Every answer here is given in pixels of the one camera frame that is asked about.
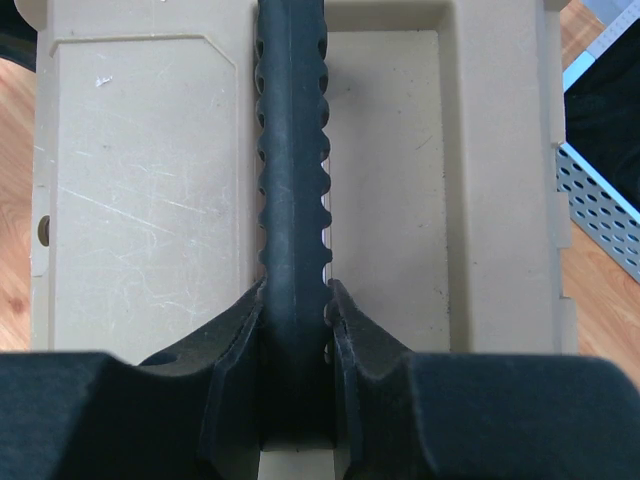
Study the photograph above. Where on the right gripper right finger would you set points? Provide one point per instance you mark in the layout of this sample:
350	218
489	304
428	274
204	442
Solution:
401	414

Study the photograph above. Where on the tan plastic tool box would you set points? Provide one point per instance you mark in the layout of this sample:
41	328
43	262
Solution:
445	118

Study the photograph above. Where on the black cloth in basket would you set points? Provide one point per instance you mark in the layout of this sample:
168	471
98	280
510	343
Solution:
602	115

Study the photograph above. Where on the blue plastic basket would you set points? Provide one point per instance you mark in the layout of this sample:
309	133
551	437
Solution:
595	205

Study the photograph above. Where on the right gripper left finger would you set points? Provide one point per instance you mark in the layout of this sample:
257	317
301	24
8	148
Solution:
186	412

